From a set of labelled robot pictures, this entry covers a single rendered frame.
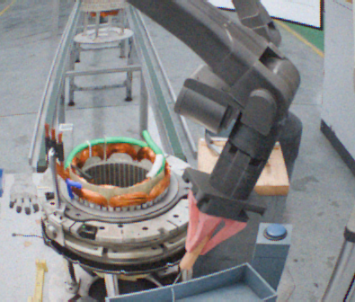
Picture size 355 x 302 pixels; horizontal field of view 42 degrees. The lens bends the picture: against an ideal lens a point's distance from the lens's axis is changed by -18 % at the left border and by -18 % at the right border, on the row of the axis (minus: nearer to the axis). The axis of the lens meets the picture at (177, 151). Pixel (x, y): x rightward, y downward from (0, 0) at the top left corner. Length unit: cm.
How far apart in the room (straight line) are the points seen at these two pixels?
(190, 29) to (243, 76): 8
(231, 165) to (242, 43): 15
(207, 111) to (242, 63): 10
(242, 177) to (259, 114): 10
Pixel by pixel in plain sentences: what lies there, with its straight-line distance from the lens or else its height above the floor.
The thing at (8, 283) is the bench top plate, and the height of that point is 78.
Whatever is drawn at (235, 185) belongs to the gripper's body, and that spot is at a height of 128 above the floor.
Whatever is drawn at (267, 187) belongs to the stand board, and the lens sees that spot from 107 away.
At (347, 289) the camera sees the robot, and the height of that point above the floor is 105.
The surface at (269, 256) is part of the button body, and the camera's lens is 97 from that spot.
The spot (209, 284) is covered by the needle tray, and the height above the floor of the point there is 104.
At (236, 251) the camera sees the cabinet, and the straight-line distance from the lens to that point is 116.
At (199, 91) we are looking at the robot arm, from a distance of 63.
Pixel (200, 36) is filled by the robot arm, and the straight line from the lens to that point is 58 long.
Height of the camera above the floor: 160
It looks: 27 degrees down
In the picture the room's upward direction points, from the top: 2 degrees clockwise
